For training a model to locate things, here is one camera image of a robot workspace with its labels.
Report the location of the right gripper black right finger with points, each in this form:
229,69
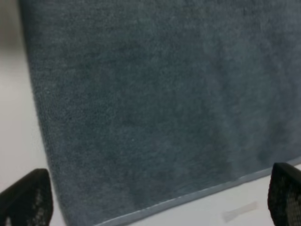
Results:
284,196

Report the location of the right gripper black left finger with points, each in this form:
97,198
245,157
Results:
28,202

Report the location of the grey towel with orange stripes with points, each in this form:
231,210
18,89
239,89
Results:
145,105

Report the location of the clear tape strip on table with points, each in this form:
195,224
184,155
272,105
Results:
232,214

